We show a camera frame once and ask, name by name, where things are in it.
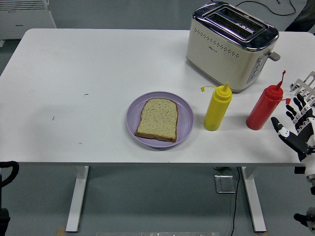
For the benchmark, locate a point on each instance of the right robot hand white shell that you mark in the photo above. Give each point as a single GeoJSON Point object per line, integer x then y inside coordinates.
{"type": "Point", "coordinates": [300, 140]}

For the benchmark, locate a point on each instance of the red squeeze bottle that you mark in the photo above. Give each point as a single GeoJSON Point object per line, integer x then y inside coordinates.
{"type": "Point", "coordinates": [263, 110]}

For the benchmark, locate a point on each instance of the black desk control panel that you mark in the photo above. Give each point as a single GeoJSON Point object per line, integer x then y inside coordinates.
{"type": "Point", "coordinates": [299, 170]}

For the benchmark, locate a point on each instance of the slice of bread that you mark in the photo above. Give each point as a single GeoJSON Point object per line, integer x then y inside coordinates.
{"type": "Point", "coordinates": [157, 120]}

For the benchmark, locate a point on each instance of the white table leg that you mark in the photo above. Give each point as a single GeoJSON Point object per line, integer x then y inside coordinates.
{"type": "Point", "coordinates": [77, 196]}
{"type": "Point", "coordinates": [254, 201]}

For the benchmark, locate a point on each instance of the metal floor socket plate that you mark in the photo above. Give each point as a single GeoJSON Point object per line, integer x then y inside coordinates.
{"type": "Point", "coordinates": [225, 184]}

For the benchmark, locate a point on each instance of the yellow squeeze bottle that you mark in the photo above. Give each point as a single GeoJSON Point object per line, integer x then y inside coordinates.
{"type": "Point", "coordinates": [217, 108]}

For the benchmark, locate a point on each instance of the cream and chrome toaster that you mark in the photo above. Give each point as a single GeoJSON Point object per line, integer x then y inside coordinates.
{"type": "Point", "coordinates": [221, 54]}

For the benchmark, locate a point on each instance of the purple round plate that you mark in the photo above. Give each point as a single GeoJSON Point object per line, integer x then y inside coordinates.
{"type": "Point", "coordinates": [184, 118]}

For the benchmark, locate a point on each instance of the person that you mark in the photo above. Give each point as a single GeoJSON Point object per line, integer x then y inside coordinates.
{"type": "Point", "coordinates": [302, 19]}

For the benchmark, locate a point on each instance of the white floor appliance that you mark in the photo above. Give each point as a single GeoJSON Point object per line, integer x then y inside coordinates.
{"type": "Point", "coordinates": [24, 19]}

